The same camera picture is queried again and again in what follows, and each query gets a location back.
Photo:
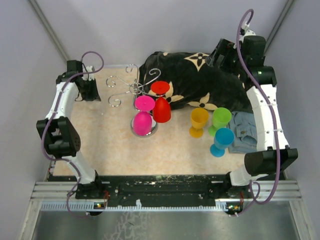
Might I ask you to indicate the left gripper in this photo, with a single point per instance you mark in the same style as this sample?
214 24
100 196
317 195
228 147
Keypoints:
95 95

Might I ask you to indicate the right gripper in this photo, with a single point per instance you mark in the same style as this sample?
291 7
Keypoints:
224 48

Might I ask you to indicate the green wine glass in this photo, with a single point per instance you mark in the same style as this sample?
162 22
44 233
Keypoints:
220 119

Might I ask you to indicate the orange wine glass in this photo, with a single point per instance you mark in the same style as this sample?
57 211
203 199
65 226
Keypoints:
198 118

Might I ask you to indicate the pink wine glass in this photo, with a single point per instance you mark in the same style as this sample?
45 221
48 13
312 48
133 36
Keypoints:
143 123

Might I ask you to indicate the red wine glass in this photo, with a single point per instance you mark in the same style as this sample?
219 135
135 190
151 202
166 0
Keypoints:
162 110

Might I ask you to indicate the blue wine glass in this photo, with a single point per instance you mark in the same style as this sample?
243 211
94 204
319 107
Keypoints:
223 139

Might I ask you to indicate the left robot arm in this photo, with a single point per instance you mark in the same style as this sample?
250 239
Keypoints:
60 140

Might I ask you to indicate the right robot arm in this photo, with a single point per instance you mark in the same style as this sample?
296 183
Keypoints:
273 152

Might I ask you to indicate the chrome wine glass rack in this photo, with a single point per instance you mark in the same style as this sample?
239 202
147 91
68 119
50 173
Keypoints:
137 90

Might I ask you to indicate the black floral pillow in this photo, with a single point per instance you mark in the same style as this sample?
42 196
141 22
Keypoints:
193 83

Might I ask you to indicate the folded denim cloth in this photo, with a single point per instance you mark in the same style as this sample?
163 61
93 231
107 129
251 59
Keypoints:
243 125

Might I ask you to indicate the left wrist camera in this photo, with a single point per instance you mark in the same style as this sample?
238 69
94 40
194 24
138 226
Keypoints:
89 75

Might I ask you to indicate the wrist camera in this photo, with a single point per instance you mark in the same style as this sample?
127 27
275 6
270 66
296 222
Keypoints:
89 75
245 31

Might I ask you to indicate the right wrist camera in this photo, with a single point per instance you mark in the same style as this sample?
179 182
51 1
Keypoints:
245 31

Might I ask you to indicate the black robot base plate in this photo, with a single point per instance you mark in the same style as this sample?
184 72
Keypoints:
200 190

